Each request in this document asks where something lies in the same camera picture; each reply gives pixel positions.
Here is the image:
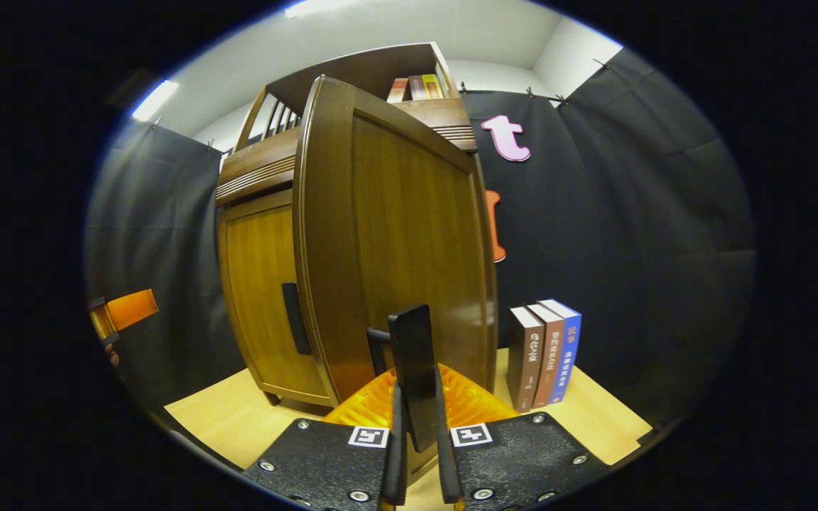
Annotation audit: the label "reddish brown thick book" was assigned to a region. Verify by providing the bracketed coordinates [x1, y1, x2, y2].
[527, 303, 566, 409]

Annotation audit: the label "ceiling light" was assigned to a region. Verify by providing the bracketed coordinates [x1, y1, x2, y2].
[132, 79, 180, 121]
[285, 0, 381, 18]

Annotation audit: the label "black backdrop cloth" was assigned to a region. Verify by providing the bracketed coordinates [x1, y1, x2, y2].
[84, 48, 758, 427]

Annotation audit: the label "dark brown thick book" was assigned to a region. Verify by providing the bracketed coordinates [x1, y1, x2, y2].
[506, 306, 546, 413]

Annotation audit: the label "wooden double-door shoe cabinet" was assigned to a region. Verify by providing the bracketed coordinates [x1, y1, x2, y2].
[215, 41, 498, 419]

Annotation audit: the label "blue thick book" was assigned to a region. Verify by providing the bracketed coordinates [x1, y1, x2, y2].
[538, 299, 582, 405]

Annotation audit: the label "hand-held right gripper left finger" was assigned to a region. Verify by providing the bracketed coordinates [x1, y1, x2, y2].
[242, 368, 410, 511]

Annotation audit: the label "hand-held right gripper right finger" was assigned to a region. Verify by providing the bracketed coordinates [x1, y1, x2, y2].
[432, 363, 609, 511]

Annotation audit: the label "wooden shoe cabinet door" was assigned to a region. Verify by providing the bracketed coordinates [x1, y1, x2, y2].
[293, 75, 498, 405]
[217, 188, 335, 407]

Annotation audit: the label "black door handle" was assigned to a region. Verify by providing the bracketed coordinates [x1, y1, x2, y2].
[282, 282, 312, 356]
[368, 305, 440, 453]

